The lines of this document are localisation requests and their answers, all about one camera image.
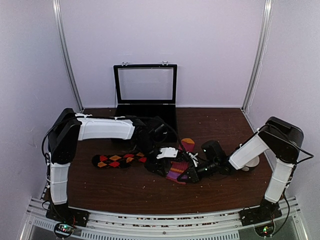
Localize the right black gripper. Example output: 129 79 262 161
178 159 218 184

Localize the maroon purple striped sock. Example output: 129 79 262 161
165 138 195 185

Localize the black red orange argyle sock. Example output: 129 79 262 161
91 152 147 169

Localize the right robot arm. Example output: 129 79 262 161
177 116 314 221

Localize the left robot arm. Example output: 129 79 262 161
43 108 178 222

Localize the white and navy bowl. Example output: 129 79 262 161
241 156 260 172

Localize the black display box with lid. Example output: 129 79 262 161
113 63 178 143

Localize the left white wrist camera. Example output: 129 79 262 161
156 147 179 159

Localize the front aluminium rail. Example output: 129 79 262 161
23 197 301 240

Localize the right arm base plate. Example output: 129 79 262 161
238 207 283 226

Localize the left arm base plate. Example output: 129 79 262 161
45 208 90 227

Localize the left aluminium frame post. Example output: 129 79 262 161
52 0 85 112

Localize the aluminium frame post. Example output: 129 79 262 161
52 0 85 112
242 0 274 114

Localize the right aluminium frame post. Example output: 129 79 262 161
242 0 274 114

